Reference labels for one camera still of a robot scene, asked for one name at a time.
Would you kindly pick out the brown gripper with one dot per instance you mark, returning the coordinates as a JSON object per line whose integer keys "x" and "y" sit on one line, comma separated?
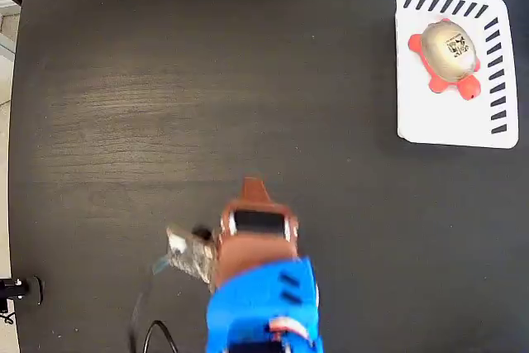
{"x": 257, "y": 245}

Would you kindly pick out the red turtle toy grey shell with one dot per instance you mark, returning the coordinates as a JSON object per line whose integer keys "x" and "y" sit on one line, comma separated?
{"x": 448, "y": 53}

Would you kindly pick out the white tray with black stripes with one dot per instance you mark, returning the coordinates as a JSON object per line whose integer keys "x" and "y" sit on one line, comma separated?
{"x": 434, "y": 121}

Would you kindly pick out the small gripper camera board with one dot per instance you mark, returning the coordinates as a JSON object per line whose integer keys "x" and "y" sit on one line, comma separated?
{"x": 192, "y": 251}

